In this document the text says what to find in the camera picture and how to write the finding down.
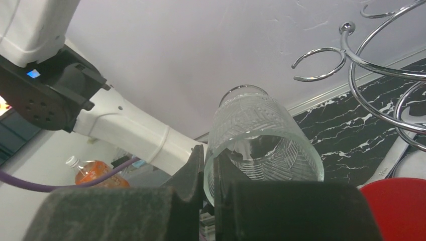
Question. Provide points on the clear cut glass goblet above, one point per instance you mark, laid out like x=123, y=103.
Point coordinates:
x=261, y=139

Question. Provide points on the orange drink bottle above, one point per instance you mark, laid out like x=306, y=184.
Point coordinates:
x=86, y=171

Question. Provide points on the red plastic goblet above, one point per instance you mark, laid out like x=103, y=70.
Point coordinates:
x=398, y=207

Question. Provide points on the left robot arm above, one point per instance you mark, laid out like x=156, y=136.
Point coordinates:
x=55, y=88

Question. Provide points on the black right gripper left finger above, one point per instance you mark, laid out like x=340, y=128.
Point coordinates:
x=167, y=212

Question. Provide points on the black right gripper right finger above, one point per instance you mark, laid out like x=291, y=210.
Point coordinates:
x=287, y=210

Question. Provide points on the silver wire glass rack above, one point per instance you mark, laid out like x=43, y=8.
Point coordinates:
x=354, y=126

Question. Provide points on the silver wrench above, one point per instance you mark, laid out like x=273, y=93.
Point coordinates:
x=396, y=151

